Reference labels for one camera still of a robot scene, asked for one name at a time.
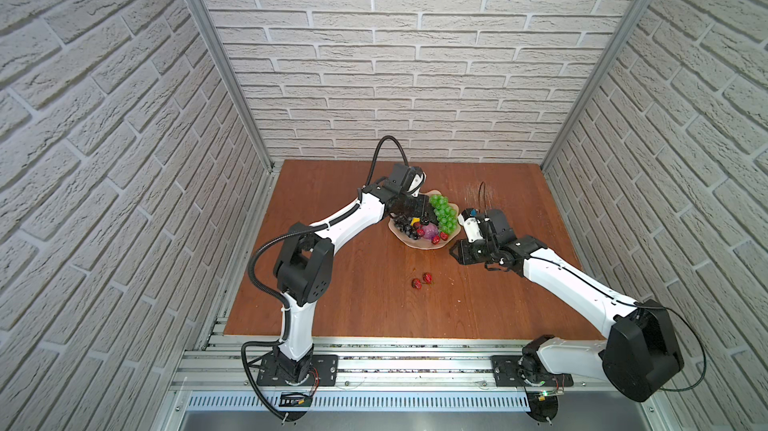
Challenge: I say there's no dark purple grape bunch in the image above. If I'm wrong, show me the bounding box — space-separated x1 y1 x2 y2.
394 216 421 241

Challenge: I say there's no purple fake fig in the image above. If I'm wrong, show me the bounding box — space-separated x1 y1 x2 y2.
422 223 440 241

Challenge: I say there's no green grape bunch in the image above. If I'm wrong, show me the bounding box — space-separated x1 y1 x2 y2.
429 194 458 235

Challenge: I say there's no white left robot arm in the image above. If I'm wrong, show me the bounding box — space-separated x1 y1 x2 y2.
246 163 426 384

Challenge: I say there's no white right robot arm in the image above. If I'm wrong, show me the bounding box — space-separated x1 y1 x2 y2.
450 209 684 402

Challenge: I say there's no pink scalloped fruit bowl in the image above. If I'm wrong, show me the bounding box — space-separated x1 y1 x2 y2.
388 190 461 250

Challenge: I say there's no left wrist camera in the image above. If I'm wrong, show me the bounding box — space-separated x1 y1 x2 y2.
408 171 426 197

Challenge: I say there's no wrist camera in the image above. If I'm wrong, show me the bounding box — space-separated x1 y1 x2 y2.
408 171 426 197
458 208 484 243

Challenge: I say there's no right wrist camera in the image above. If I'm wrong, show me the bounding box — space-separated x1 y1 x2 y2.
458 208 484 243

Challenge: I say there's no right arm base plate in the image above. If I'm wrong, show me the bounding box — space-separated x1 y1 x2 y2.
491 355 574 389

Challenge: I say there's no aluminium mounting rail frame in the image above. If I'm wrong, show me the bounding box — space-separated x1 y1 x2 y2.
151 326 680 430

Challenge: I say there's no thin black right cable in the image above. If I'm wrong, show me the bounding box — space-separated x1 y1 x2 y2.
476 181 707 393

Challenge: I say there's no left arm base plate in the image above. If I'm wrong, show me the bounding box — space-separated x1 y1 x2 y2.
256 353 339 387

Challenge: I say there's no black corrugated cable conduit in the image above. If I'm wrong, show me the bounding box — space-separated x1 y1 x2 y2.
239 134 410 423

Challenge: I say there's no left aluminium corner post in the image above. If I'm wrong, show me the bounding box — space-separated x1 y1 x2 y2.
185 0 275 172

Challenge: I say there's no aluminium corner post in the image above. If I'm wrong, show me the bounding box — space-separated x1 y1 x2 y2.
185 0 275 172
540 0 653 172

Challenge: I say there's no right aluminium corner post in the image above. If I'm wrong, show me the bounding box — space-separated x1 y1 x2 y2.
540 0 653 172

